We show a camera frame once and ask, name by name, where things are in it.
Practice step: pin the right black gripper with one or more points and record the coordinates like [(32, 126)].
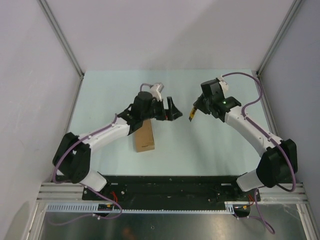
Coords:
[(202, 109)]

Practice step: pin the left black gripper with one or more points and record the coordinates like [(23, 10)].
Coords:
[(172, 113)]

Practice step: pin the yellow utility knife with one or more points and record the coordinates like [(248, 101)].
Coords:
[(192, 114)]

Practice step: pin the brown cardboard express box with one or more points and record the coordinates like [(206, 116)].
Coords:
[(144, 138)]

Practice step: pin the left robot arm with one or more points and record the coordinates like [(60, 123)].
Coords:
[(73, 156)]

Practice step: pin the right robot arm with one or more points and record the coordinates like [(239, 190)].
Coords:
[(278, 157)]

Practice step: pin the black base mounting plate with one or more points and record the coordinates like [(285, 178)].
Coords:
[(171, 193)]

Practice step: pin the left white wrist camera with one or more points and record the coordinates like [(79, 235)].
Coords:
[(156, 90)]

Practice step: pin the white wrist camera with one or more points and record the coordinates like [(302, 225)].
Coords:
[(224, 85), (156, 90)]

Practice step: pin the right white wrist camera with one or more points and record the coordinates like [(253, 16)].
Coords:
[(224, 85)]

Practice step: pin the right aluminium side rail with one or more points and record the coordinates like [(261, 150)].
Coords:
[(270, 119)]

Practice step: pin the aluminium front cross rail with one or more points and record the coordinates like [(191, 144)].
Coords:
[(68, 192)]

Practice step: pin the left aluminium frame post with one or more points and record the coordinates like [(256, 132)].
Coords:
[(57, 30)]

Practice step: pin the aluminium frame post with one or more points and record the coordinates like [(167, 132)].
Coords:
[(280, 34), (57, 30)]

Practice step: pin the right aluminium frame post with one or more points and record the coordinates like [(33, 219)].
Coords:
[(280, 34)]

